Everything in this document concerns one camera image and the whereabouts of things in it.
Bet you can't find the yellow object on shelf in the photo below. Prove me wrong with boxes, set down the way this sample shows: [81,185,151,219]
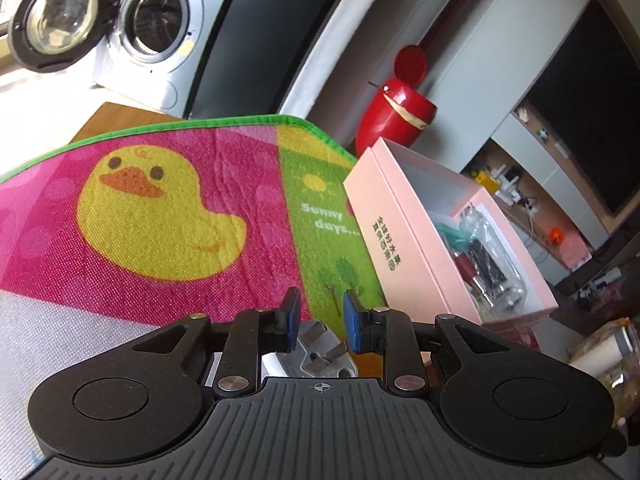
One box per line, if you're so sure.
[471,169,501,194]

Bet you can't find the white wall charger plug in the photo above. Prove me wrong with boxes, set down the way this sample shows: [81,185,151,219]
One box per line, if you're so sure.
[262,320,358,378]

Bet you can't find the silver washing machine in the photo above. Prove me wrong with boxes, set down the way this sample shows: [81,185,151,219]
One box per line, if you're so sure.
[89,0,246,117]

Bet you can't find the colourful cartoon play mat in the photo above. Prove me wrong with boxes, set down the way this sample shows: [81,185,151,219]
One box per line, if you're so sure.
[1,116,388,479]

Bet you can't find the red trash can with lid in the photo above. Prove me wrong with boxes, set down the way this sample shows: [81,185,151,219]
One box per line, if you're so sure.
[355,44,438,157]

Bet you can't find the black television screen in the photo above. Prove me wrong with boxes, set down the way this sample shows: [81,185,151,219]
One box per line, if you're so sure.
[527,0,639,214]

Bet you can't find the small orange pumpkin figure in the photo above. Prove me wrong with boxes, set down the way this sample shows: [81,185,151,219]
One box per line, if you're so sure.
[547,228,565,246]

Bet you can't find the teal plastic hook tool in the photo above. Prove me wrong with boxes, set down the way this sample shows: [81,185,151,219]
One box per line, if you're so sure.
[435,222,472,252]

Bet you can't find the washing machine round door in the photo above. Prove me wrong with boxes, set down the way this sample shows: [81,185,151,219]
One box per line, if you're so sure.
[8,0,119,73]

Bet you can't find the dark red lipstick tube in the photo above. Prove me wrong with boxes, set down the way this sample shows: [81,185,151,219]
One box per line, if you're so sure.
[452,252,486,301]

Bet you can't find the white tv cabinet shelf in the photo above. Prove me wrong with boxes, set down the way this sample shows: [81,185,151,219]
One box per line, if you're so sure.
[465,100,638,272]

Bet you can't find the clear plastic bag of parts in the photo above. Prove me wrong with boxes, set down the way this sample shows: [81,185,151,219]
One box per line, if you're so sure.
[460,204,527,318]

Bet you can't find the pink cardboard box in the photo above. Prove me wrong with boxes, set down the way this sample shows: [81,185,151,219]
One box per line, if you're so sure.
[344,139,558,330]

